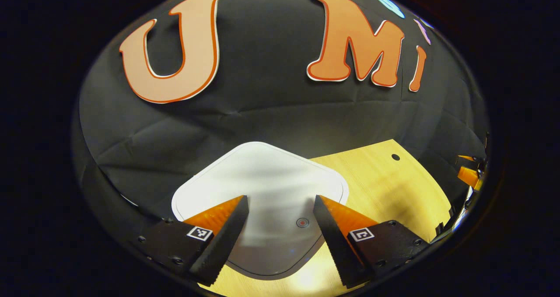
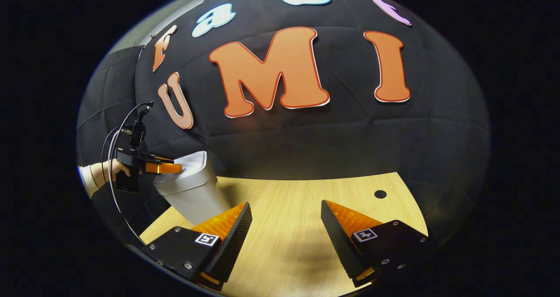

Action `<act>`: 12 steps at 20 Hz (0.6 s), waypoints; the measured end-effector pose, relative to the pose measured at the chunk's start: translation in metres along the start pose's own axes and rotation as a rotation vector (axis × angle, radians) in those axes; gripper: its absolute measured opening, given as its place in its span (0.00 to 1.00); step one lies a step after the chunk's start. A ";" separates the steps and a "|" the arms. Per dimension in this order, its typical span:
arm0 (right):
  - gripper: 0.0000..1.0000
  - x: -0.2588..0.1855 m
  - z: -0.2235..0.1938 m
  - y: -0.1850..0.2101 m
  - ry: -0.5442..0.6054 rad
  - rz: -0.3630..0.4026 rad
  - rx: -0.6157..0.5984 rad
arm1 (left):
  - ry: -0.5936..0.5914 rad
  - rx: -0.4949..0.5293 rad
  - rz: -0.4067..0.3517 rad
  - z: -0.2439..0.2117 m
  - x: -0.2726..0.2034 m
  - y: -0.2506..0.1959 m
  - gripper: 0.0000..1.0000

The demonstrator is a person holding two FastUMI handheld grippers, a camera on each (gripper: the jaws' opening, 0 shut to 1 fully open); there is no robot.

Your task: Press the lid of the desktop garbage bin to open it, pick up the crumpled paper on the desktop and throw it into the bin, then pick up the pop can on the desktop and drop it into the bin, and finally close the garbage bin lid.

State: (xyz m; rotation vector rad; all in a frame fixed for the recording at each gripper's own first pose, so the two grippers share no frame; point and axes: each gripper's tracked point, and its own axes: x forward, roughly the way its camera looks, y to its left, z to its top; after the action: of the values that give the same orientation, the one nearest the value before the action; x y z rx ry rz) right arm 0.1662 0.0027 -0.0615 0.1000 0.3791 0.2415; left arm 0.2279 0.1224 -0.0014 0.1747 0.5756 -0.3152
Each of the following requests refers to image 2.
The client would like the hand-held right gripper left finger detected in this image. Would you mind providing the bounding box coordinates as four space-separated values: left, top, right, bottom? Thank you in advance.
138 202 253 292

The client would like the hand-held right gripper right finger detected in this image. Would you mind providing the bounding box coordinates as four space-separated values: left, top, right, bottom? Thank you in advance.
320 200 431 289

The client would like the white desktop garbage bin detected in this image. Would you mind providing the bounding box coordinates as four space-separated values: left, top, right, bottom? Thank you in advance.
153 151 231 226

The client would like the wooden desktop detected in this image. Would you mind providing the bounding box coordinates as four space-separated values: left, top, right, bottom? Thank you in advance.
139 171 429 297

